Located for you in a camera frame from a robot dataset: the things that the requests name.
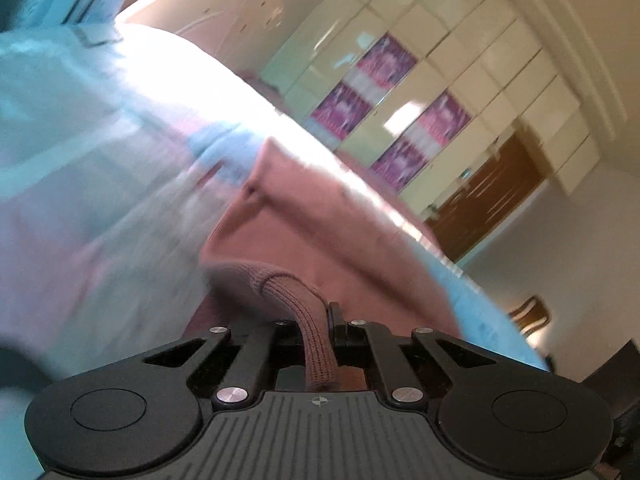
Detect cream rounded headboard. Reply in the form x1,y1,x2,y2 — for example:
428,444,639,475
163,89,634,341
116,0,284,74

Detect upper right purple poster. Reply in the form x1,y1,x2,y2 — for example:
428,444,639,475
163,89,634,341
419,91,471,158

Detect purple poster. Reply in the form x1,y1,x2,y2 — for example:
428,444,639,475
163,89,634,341
310,82,372,140
355,34,418,90
419,91,471,158
370,138,427,192

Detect cream glossy wardrobe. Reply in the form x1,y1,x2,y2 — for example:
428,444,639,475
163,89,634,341
262,0,600,215

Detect wooden chair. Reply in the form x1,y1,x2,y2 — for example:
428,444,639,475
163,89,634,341
509,296,551,337

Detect brown wooden door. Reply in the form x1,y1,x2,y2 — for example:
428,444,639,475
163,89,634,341
426,136,544,262

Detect lower left purple poster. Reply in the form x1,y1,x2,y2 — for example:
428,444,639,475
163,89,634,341
310,82,372,140

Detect pink knit garment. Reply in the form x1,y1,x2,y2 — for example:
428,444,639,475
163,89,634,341
186,139,461,391

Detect patterned blue pink bedsheet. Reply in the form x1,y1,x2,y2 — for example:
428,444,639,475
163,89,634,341
1,24,544,479

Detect upper left purple poster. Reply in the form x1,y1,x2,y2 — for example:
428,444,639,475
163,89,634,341
355,34,418,90

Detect lower right purple poster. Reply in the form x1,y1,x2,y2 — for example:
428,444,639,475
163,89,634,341
370,138,427,192

